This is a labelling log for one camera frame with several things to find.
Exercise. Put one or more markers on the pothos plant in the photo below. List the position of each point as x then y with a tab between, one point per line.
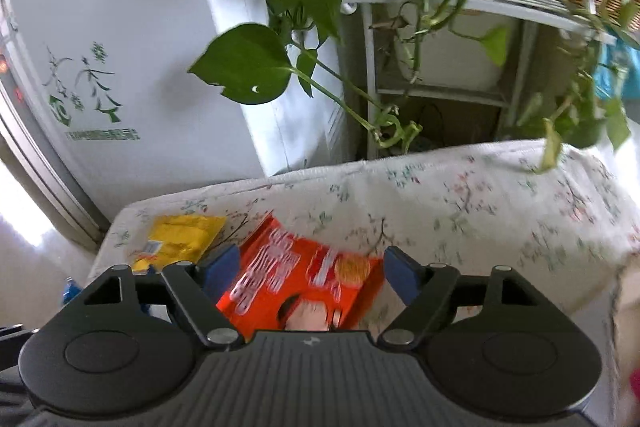
250	65

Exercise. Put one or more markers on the floral tablecloth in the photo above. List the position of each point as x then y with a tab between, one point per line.
567	230

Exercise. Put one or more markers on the orange red snack packet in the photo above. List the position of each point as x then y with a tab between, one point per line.
290	283

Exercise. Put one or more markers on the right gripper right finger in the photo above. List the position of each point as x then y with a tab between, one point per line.
426	291

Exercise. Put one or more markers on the blue foil snack bag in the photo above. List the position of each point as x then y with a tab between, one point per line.
70	291

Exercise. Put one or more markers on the white refrigerator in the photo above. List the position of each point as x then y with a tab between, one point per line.
109	82

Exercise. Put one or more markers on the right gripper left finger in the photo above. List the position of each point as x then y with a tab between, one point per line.
195	291

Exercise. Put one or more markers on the yellow snack packet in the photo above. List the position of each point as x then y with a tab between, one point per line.
176	238

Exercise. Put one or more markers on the cardboard box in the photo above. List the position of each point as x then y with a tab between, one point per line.
622	305

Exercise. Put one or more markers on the white metal plant stand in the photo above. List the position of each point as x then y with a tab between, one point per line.
482	61

